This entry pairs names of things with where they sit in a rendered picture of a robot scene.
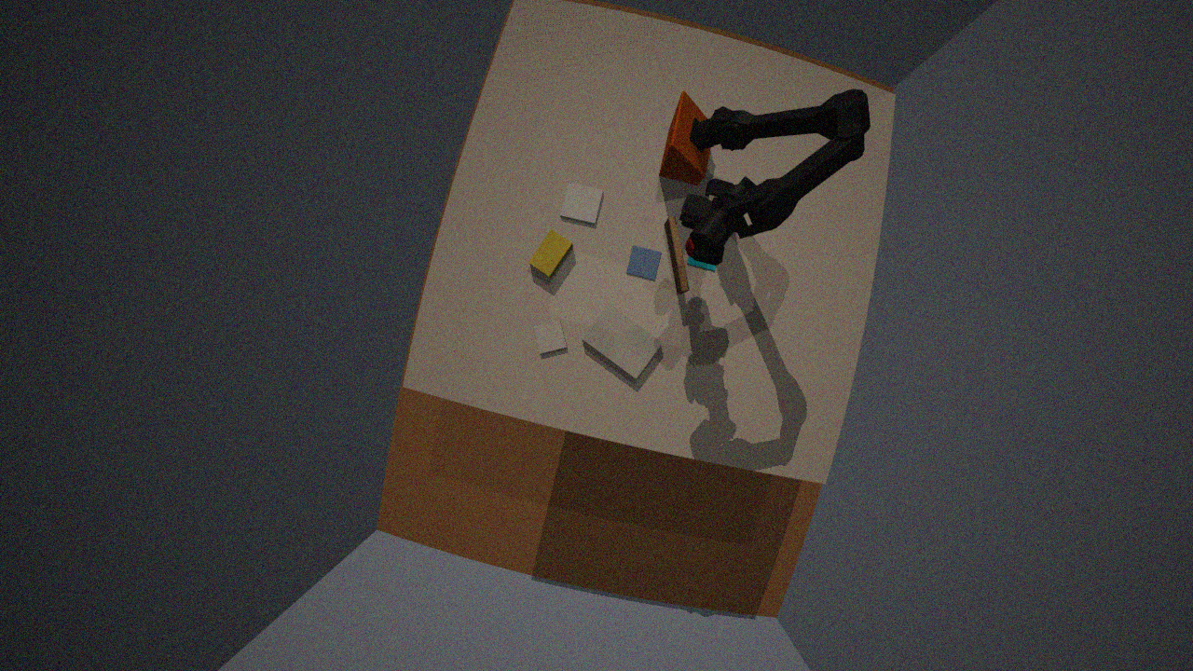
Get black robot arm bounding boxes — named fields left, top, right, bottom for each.
left=679, top=90, right=871, bottom=253

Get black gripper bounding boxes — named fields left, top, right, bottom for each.
left=692, top=179, right=734, bottom=266

